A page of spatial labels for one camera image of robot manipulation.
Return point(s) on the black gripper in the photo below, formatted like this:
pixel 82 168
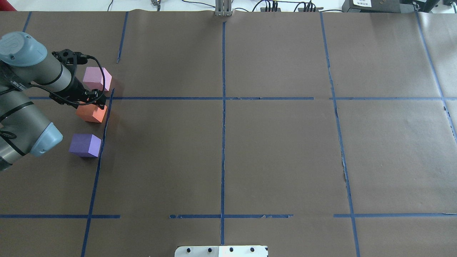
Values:
pixel 75 88

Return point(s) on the orange foam block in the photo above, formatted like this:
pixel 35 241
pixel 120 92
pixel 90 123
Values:
pixel 91 113

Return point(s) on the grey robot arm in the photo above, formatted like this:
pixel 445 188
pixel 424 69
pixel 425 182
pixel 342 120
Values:
pixel 26 63

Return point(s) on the pink foam block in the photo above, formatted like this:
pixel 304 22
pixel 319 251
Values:
pixel 93 79

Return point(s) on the purple foam block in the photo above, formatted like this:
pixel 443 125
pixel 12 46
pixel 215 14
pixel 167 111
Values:
pixel 85 145

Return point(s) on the white metal mounting plate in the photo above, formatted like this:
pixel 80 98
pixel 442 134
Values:
pixel 222 251

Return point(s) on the black power strip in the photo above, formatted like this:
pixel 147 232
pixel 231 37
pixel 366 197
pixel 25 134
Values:
pixel 309 9

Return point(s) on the brown paper table cover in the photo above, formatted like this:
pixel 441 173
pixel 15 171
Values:
pixel 315 134

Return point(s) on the black box white label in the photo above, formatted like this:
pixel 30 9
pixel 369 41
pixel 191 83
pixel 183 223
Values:
pixel 371 6

